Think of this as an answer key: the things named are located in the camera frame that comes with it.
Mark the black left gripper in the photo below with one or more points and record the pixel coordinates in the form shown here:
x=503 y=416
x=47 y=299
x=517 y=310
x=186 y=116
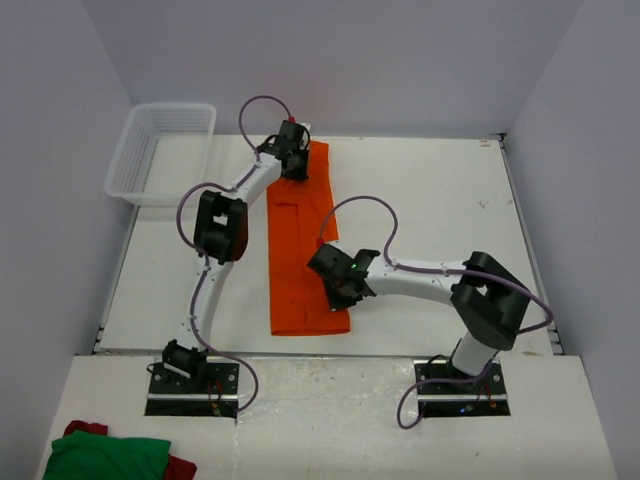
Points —
x=301 y=174

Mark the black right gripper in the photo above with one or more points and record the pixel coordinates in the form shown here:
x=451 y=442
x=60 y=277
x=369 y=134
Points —
x=338 y=303

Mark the orange t shirt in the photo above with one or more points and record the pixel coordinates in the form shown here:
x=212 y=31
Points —
x=297 y=302

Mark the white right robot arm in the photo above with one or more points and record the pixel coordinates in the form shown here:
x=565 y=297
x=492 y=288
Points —
x=489 y=300

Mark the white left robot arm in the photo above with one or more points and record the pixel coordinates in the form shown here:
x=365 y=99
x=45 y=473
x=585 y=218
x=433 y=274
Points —
x=213 y=221

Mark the white plastic basket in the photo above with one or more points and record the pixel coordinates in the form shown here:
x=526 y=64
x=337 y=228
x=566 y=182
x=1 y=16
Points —
x=162 y=151

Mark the red folded t shirt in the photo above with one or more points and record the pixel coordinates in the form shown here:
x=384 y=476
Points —
x=85 y=427

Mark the green folded t shirt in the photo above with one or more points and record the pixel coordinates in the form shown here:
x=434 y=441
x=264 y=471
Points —
x=110 y=457

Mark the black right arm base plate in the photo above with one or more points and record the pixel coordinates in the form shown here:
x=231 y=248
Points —
x=486 y=398

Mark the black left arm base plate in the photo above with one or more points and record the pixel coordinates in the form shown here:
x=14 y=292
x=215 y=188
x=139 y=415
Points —
x=215 y=396

